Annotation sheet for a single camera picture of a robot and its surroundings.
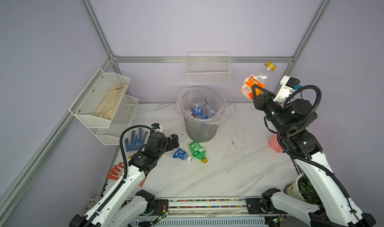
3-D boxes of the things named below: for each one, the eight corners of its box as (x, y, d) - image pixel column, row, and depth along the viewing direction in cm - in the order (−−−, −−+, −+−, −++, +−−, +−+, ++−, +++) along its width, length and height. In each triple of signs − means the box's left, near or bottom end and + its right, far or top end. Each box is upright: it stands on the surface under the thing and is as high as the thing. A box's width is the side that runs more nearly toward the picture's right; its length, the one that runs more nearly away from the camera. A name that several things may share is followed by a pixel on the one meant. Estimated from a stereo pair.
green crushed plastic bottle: (201, 166, 89) (201, 164, 86) (187, 147, 96) (186, 145, 94) (210, 159, 91) (211, 157, 89) (196, 142, 99) (196, 139, 97)
